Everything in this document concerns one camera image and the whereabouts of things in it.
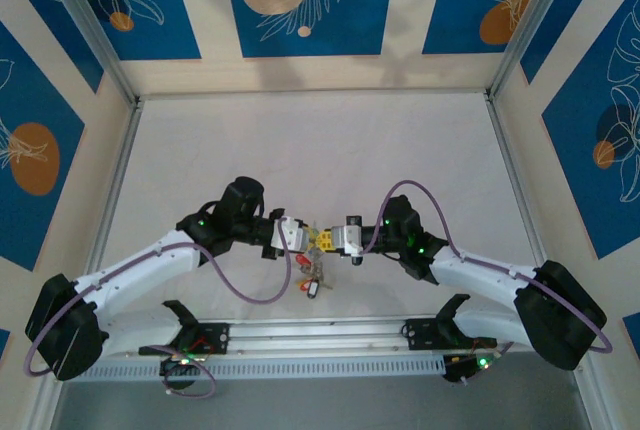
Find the large grey metal keyring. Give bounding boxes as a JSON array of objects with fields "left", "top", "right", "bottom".
[{"left": 302, "top": 248, "right": 326, "bottom": 281}]

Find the controller board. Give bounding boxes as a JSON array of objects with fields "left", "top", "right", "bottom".
[
  {"left": 159, "top": 352, "right": 204, "bottom": 376},
  {"left": 442, "top": 352, "right": 496, "bottom": 384}
]

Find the right controller board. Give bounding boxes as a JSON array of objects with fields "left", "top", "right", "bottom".
[{"left": 442, "top": 352, "right": 496, "bottom": 384}]

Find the aluminium table side rail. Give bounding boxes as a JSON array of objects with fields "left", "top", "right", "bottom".
[
  {"left": 87, "top": 98, "right": 146, "bottom": 281},
  {"left": 484, "top": 92, "right": 549, "bottom": 266}
]

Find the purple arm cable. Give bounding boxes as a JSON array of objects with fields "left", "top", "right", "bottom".
[
  {"left": 23, "top": 217, "right": 294, "bottom": 399},
  {"left": 360, "top": 179, "right": 614, "bottom": 382}
]

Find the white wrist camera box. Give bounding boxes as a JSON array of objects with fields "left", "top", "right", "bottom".
[
  {"left": 331, "top": 213, "right": 365, "bottom": 269},
  {"left": 269, "top": 216, "right": 307, "bottom": 254}
]

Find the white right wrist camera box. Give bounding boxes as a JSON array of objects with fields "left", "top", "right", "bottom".
[{"left": 331, "top": 213, "right": 365, "bottom": 269}]

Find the left controller board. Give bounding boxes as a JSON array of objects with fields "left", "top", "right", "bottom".
[{"left": 159, "top": 352, "right": 204, "bottom": 376}]

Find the aluminium mounting rail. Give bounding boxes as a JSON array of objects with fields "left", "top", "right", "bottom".
[{"left": 42, "top": 309, "right": 594, "bottom": 362}]

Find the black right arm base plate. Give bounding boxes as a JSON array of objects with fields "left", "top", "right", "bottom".
[{"left": 402, "top": 317, "right": 499, "bottom": 351}]

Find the aluminium frame post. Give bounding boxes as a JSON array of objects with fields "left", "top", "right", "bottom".
[
  {"left": 19, "top": 374, "right": 69, "bottom": 430},
  {"left": 564, "top": 362, "right": 609, "bottom": 430},
  {"left": 487, "top": 0, "right": 584, "bottom": 101},
  {"left": 34, "top": 0, "right": 141, "bottom": 106}
]

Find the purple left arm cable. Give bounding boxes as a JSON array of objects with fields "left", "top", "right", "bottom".
[{"left": 23, "top": 217, "right": 294, "bottom": 399}]

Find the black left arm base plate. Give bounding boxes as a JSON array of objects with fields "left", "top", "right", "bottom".
[{"left": 138, "top": 322, "right": 230, "bottom": 356}]

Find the white slotted cable duct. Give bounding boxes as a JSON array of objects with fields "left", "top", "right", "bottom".
[{"left": 64, "top": 354, "right": 446, "bottom": 382}]

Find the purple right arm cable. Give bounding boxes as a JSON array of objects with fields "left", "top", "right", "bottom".
[{"left": 360, "top": 179, "right": 614, "bottom": 382}]

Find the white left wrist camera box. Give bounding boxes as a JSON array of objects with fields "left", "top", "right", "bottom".
[{"left": 269, "top": 216, "right": 307, "bottom": 254}]

